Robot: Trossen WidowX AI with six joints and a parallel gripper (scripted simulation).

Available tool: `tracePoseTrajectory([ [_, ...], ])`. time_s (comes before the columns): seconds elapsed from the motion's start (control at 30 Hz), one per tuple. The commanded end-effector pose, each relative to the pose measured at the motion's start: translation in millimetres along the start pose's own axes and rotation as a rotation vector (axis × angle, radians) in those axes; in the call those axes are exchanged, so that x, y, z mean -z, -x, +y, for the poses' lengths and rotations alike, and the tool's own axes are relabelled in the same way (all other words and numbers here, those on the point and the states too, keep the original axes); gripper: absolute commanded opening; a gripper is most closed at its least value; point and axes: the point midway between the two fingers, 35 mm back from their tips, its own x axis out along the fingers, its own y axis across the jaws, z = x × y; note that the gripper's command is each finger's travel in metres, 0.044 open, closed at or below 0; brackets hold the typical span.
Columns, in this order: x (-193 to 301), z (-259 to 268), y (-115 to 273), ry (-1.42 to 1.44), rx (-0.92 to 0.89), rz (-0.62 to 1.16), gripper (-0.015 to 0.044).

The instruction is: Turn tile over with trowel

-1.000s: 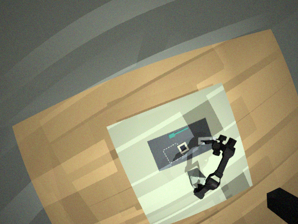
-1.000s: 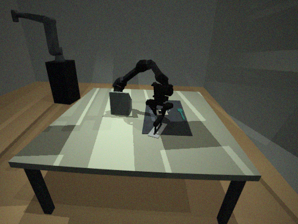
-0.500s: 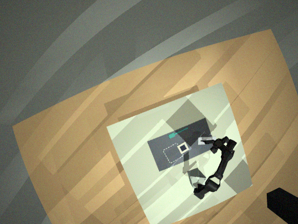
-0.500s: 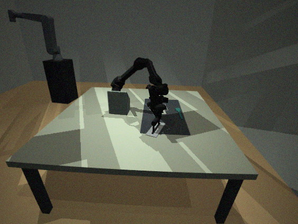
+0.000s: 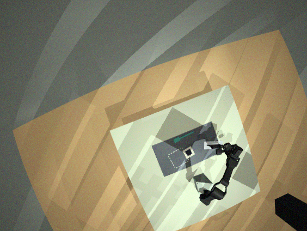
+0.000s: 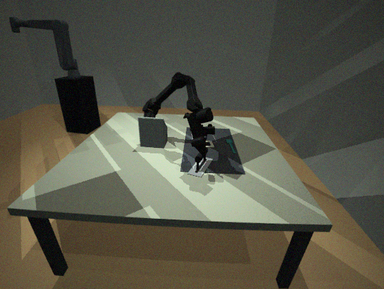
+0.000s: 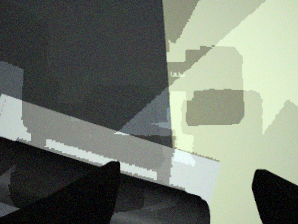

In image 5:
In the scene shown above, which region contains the cream square tile with dark centre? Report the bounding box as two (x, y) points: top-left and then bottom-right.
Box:
(183, 146), (195, 159)

